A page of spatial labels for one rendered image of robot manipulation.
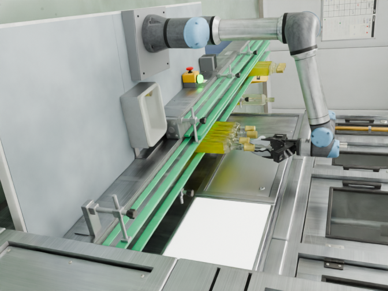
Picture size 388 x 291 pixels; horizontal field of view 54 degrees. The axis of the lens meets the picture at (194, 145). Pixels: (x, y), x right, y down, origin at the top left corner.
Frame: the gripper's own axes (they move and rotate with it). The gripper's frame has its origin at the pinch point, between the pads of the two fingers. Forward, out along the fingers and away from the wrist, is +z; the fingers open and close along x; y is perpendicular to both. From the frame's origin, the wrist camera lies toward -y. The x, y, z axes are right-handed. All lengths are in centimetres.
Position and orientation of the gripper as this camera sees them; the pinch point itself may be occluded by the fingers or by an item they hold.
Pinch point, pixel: (252, 147)
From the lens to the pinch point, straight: 168.1
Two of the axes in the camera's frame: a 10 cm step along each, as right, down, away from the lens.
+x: -1.3, -8.9, -4.4
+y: 3.4, -4.6, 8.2
